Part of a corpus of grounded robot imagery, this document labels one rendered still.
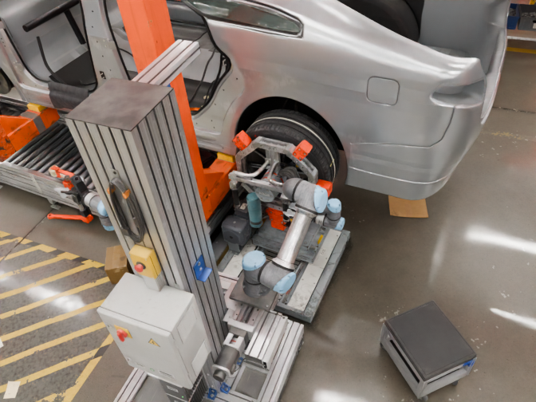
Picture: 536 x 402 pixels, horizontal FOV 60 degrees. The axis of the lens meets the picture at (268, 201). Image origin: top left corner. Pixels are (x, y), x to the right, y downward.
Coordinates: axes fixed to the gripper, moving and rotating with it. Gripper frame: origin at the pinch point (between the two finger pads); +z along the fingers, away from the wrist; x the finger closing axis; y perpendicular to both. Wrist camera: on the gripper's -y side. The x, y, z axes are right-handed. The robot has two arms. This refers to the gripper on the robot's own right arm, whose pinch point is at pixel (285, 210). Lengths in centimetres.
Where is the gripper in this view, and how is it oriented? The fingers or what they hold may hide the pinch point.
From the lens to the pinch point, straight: 273.7
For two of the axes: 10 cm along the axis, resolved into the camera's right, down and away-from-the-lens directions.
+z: -9.0, -2.6, 3.5
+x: -4.3, 6.5, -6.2
